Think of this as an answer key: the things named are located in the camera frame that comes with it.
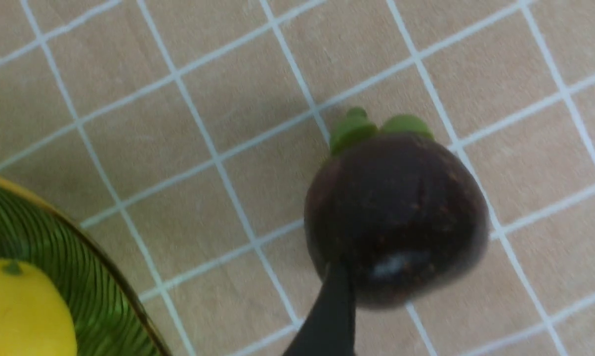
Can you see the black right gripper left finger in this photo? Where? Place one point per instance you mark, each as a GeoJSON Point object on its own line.
{"type": "Point", "coordinates": [329, 329]}

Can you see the dark purple toy mangosteen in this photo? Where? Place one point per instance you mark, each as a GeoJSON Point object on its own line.
{"type": "Point", "coordinates": [397, 207]}

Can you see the yellow toy lemon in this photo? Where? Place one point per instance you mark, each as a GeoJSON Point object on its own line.
{"type": "Point", "coordinates": [34, 318]}

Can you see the green glass leaf plate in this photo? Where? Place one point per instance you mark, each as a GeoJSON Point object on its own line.
{"type": "Point", "coordinates": [108, 317]}

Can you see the checkered beige tablecloth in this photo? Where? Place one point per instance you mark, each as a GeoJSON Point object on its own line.
{"type": "Point", "coordinates": [182, 134]}

